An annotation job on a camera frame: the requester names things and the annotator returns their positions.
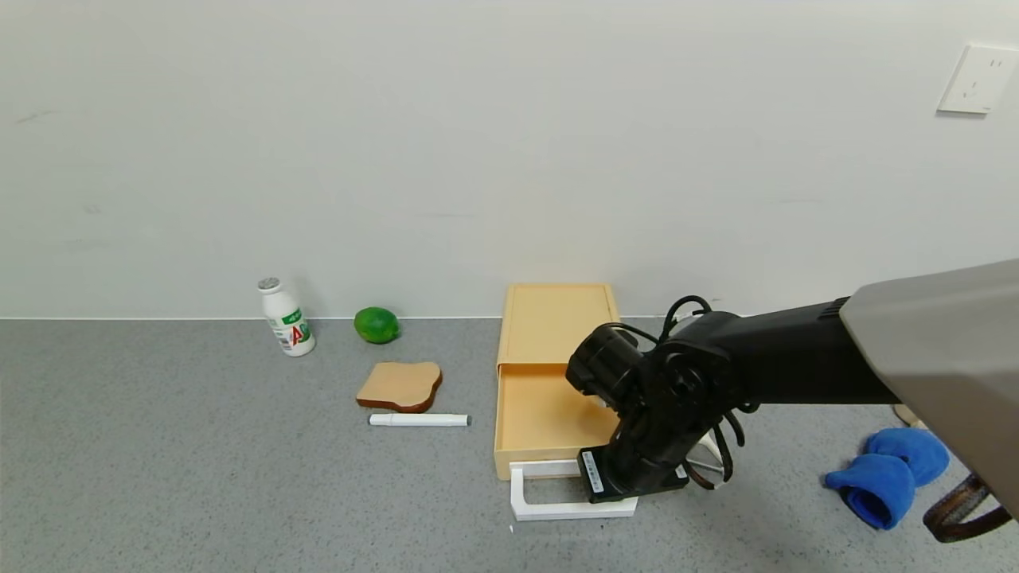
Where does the black arm cable white tag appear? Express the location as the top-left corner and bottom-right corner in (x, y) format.
(665, 296), (715, 335)

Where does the brown toast slice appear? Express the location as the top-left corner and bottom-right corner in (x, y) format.
(356, 362), (443, 414)

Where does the white marker pen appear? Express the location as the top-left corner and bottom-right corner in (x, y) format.
(369, 413), (472, 428)

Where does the white peeler grey handle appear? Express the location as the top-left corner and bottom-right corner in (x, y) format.
(685, 431), (727, 488)

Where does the white milk bottle green label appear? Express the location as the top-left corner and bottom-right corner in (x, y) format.
(258, 278), (317, 357)

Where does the white wall socket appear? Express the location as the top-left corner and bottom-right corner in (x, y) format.
(938, 45), (1019, 116)

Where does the blue rolled towel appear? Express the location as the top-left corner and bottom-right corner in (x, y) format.
(825, 428), (951, 531)

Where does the green lime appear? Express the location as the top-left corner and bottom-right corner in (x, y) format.
(354, 307), (400, 345)

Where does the brown strap loop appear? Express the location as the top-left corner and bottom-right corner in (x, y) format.
(923, 474), (1013, 544)

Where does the yellow drawer with white handle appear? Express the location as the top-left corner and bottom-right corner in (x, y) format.
(494, 362), (638, 522)

